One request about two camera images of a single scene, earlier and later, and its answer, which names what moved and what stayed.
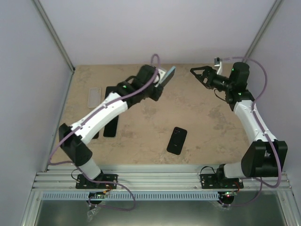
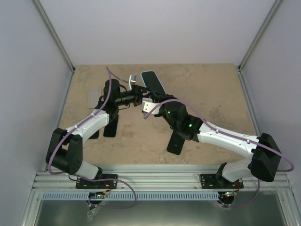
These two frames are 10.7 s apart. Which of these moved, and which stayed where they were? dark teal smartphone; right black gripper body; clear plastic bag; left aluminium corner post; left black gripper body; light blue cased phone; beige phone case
Moved: left black gripper body; light blue cased phone; right black gripper body
Stayed: beige phone case; clear plastic bag; left aluminium corner post; dark teal smartphone
